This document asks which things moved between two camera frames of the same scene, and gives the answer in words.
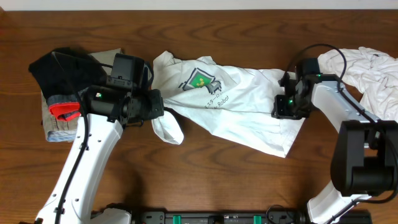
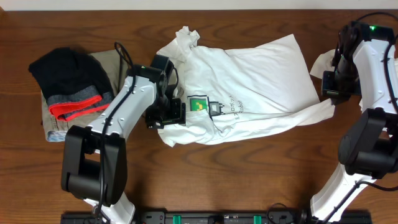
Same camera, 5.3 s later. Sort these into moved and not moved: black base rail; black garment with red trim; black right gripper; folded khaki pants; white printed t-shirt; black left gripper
Moved: white printed t-shirt; black right gripper; black left gripper
Not moved: black garment with red trim; black base rail; folded khaki pants
